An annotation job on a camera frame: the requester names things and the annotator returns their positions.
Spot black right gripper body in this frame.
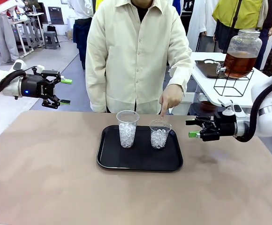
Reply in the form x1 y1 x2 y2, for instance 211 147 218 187
199 114 237 143

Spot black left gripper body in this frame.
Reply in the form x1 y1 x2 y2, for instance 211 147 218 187
21 74 55 99

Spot person left forearm cream sleeve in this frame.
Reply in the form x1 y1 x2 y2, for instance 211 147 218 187
167 42 194 95

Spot person right forearm cream sleeve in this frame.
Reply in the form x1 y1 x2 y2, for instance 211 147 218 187
85 53 109 113

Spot short clear iced plastic cup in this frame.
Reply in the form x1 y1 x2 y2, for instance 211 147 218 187
149 119 172 150

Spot tall clear iced plastic cup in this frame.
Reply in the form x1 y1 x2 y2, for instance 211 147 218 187
116 110 140 149

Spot person left hand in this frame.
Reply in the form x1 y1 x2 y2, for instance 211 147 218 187
159 83 184 119

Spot grey plastic stool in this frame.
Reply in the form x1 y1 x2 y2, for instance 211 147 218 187
43 30 61 50

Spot white side table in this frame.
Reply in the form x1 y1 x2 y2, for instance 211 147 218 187
189 52 272 109

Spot black tray under dispenser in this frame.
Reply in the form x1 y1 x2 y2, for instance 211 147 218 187
194 59 228 79

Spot bystander in dark apron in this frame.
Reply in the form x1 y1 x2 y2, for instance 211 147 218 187
67 0 95 70

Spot white workbench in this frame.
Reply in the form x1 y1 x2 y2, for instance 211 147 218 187
8 12 45 59

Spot black plastic serving tray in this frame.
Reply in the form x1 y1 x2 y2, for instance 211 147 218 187
96 124 184 173

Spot bystander in grey trousers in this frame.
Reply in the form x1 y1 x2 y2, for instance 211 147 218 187
0 0 26 63

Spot glass tea dispenser jar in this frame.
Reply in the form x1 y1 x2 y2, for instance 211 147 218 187
216 29 263 79

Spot person torso cream shirt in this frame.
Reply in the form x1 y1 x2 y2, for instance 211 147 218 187
85 0 194 114

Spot bystander in yellow vest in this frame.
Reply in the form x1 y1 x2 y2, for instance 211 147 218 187
212 0 265 53

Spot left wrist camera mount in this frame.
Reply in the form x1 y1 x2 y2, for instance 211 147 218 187
31 65 45 75

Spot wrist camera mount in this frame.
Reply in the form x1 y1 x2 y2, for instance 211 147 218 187
31 65 45 75
217 99 251 118

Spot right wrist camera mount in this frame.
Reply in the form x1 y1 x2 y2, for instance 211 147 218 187
217 99 251 118

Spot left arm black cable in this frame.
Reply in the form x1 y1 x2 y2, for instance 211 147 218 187
0 69 38 96

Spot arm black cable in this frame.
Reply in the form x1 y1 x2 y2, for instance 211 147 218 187
0 69 38 96
235 83 272 143

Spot black wire dispenser stand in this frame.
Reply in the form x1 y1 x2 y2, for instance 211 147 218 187
213 68 255 98

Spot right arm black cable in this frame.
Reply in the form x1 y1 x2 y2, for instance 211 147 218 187
235 83 272 143

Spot dark wall board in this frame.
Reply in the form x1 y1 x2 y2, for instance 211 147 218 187
47 7 65 26

